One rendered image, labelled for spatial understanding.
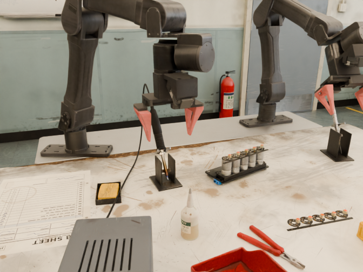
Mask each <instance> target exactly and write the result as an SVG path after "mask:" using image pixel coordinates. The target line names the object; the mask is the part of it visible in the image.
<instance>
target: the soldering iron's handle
mask: <svg viewBox="0 0 363 272"><path fill-rule="evenodd" d="M150 108H151V110H150V113H151V125H152V130H153V134H154V139H155V142H156V147H157V149H159V150H162V149H164V150H165V149H166V147H165V146H164V145H165V144H164V140H163V135H162V129H161V125H160V121H159V118H158V114H157V112H156V109H154V106H150Z"/></svg>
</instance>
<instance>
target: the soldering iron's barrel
mask: <svg viewBox="0 0 363 272"><path fill-rule="evenodd" d="M159 155H161V158H162V162H163V167H164V173H165V176H169V174H168V171H167V166H166V161H165V157H164V155H165V150H164V149H162V150H160V152H159Z"/></svg>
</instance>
